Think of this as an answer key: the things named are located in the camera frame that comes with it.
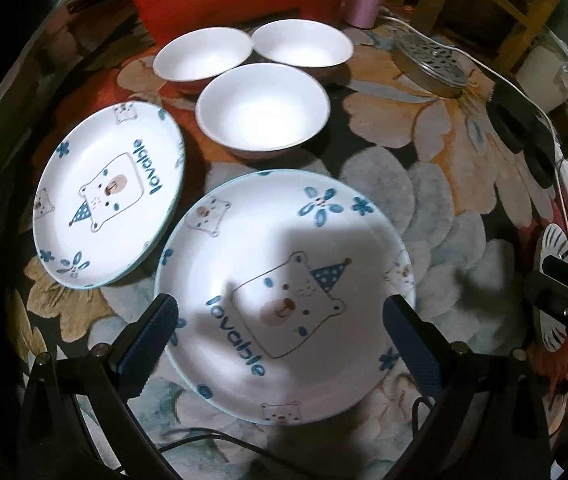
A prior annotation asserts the black cable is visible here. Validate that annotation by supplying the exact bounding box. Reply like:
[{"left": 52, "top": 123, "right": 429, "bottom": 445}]
[{"left": 114, "top": 427, "right": 269, "bottom": 480}]

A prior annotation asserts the black slipper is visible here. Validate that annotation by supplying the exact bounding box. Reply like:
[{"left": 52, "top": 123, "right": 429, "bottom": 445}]
[
  {"left": 524, "top": 130, "right": 564, "bottom": 188},
  {"left": 486, "top": 85, "right": 556, "bottom": 155}
]

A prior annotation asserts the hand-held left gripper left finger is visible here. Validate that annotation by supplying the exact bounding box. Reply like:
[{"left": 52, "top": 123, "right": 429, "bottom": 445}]
[{"left": 14, "top": 293, "right": 185, "bottom": 480}]

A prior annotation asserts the bear print white plate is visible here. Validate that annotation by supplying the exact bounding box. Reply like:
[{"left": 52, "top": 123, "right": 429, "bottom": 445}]
[
  {"left": 32, "top": 101, "right": 186, "bottom": 289},
  {"left": 155, "top": 170, "right": 417, "bottom": 426}
]

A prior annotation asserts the perforated metal lid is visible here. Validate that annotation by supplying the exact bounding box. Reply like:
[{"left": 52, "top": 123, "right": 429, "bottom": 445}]
[{"left": 394, "top": 35, "right": 470, "bottom": 99}]

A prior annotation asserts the white bucket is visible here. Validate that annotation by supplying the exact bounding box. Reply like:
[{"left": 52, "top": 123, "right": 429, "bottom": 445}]
[{"left": 515, "top": 45, "right": 568, "bottom": 112}]

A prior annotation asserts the white bowl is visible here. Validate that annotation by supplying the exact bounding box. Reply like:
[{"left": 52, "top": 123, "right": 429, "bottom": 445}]
[
  {"left": 252, "top": 18, "right": 355, "bottom": 81},
  {"left": 195, "top": 63, "right": 331, "bottom": 158},
  {"left": 153, "top": 28, "right": 255, "bottom": 93}
]

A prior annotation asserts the floral printed blanket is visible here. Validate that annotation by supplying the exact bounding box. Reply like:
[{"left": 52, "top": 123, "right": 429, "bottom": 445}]
[{"left": 8, "top": 25, "right": 568, "bottom": 480}]

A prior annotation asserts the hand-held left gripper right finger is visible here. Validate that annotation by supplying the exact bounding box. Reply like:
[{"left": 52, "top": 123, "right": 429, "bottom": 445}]
[{"left": 383, "top": 294, "right": 556, "bottom": 480}]

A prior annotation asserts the striped white plate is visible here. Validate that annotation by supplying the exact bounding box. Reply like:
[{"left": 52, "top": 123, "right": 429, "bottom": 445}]
[{"left": 533, "top": 224, "right": 568, "bottom": 352}]

